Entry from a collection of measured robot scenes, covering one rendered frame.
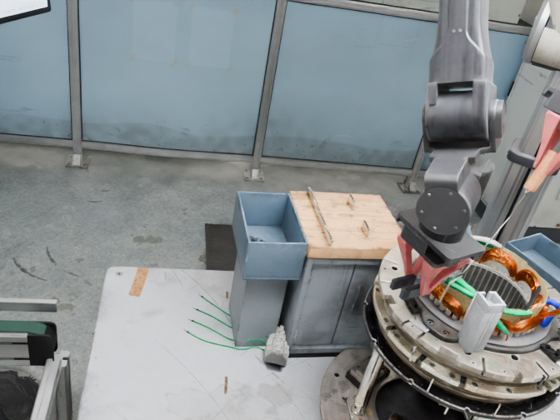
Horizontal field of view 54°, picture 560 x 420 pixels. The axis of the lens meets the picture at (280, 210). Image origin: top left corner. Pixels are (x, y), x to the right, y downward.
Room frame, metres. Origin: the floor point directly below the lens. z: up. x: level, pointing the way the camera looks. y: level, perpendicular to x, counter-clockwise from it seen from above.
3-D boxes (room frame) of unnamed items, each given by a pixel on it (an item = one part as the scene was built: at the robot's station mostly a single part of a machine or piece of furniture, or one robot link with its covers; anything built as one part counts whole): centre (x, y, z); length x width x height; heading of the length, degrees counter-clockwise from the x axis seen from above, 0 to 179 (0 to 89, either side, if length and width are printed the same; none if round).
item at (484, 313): (0.59, -0.30, 1.14); 0.03 x 0.03 x 0.09; 20
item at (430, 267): (0.60, -0.21, 1.21); 0.07 x 0.07 x 0.09; 35
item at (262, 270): (0.86, 0.01, 0.92); 0.17 x 0.11 x 0.28; 17
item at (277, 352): (0.80, -0.05, 0.80); 0.10 x 0.05 x 0.04; 178
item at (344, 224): (0.91, -0.13, 1.05); 0.20 x 0.19 x 0.02; 107
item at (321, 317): (0.91, -0.13, 0.91); 0.19 x 0.19 x 0.26; 17
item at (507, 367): (0.70, -0.34, 1.09); 0.32 x 0.32 x 0.01
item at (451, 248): (0.60, -0.21, 1.28); 0.10 x 0.07 x 0.07; 35
